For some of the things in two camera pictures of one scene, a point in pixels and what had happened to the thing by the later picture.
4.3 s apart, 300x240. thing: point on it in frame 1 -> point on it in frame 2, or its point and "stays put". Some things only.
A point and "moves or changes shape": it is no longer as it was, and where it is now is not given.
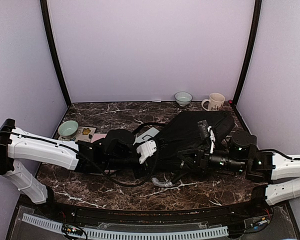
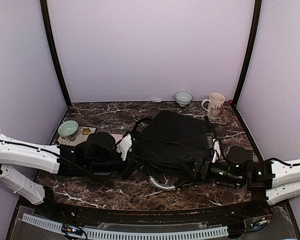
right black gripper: x=201 y=161 -> x=206 y=171
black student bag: x=181 y=133 moves or changes shape
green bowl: x=68 y=129 stays put
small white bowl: x=183 y=98 stays put
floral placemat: x=83 y=133 stays put
